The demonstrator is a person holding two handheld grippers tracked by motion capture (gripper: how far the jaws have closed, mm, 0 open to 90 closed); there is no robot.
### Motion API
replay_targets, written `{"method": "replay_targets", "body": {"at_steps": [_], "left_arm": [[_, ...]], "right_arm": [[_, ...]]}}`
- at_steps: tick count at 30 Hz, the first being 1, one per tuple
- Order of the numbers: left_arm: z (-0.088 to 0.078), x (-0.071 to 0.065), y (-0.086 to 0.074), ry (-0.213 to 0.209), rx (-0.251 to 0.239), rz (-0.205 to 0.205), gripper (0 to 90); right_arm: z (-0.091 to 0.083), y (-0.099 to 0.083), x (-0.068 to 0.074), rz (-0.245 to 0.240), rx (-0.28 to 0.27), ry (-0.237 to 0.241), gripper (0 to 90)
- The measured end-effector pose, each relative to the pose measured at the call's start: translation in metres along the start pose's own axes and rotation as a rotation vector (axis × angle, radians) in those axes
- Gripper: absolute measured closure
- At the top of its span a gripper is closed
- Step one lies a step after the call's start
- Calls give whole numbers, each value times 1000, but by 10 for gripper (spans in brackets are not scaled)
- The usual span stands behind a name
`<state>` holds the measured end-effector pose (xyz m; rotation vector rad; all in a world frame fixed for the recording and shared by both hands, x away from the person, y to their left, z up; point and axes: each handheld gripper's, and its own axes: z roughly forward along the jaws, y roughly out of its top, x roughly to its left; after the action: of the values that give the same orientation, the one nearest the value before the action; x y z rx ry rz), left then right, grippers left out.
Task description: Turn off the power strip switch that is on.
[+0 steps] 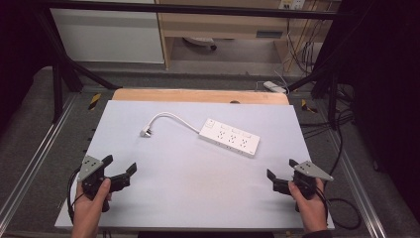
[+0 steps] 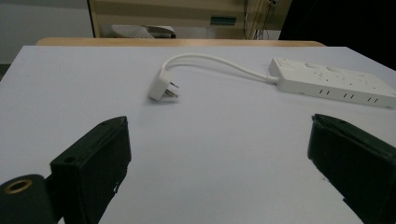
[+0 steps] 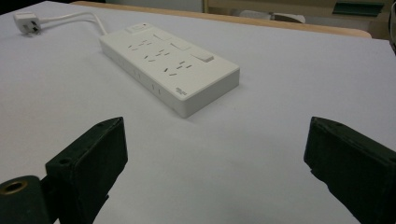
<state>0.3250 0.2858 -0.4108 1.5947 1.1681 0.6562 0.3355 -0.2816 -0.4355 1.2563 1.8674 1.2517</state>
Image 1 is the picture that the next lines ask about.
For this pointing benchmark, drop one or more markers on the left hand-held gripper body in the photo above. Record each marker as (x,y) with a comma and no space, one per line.
(89,167)

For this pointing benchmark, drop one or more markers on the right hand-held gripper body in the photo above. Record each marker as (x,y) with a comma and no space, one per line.
(305,180)

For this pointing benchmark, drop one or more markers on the person's right hand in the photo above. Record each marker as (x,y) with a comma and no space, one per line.
(310,210)

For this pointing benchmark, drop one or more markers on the person's left hand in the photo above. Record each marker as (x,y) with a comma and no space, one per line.
(89,211)

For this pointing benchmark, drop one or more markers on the white power plug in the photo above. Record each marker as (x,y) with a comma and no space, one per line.
(144,133)

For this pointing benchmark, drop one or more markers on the black metal stand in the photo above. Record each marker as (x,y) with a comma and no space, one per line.
(57,86)
(333,99)

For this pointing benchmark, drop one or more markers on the small white floor power strip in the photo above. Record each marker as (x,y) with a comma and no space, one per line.
(274,87)

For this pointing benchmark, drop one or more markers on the wooden table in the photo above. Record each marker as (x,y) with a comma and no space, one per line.
(198,96)

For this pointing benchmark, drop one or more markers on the dark curtain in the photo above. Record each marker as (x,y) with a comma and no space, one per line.
(386,99)
(20,49)

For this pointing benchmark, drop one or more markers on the white cabinet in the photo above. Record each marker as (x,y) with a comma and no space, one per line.
(105,36)

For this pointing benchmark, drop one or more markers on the chair base with caster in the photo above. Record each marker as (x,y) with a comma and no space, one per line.
(201,42)

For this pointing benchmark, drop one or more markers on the wooden desk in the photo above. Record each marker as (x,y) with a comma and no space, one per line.
(224,24)

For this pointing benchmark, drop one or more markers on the aluminium floor rail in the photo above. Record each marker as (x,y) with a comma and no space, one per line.
(36,155)
(356,188)

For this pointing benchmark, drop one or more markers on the white wall socket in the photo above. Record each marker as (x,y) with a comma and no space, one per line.
(292,4)

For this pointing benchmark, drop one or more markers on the black metal frame bar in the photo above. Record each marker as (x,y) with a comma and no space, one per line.
(185,9)

